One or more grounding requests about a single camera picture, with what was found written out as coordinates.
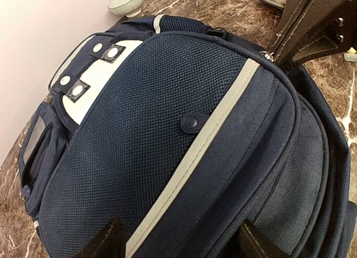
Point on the yellow highlighter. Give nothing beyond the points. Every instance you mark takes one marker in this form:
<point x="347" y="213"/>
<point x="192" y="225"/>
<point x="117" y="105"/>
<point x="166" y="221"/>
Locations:
<point x="352" y="51"/>

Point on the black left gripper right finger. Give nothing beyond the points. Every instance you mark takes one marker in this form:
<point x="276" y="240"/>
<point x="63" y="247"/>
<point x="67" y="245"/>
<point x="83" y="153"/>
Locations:
<point x="256" y="244"/>

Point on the white marker pen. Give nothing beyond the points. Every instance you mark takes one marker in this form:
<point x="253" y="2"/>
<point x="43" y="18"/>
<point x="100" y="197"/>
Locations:
<point x="350" y="57"/>

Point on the celadon bowl at back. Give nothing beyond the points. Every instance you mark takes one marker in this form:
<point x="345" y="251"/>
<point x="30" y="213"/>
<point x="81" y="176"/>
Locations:
<point x="128" y="8"/>

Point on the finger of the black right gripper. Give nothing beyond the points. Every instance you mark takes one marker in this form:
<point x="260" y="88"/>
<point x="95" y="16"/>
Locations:
<point x="339" y="27"/>
<point x="298" y="36"/>

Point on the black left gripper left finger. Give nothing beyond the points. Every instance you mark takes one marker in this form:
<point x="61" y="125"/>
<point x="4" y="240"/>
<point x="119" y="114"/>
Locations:
<point x="109" y="242"/>

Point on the navy blue student backpack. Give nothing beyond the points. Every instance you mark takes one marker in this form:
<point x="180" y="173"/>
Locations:
<point x="183" y="132"/>

